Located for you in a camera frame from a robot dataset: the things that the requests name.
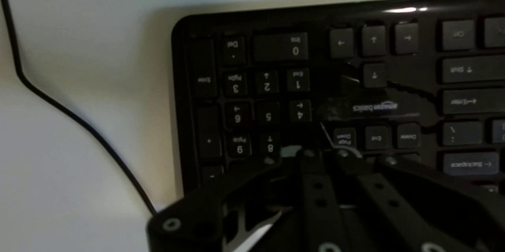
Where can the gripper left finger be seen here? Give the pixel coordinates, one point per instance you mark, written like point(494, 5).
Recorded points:
point(319, 204)

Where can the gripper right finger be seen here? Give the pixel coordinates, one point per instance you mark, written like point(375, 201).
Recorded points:
point(394, 204)

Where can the black computer keyboard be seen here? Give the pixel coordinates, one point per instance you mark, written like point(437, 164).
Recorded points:
point(276, 86)

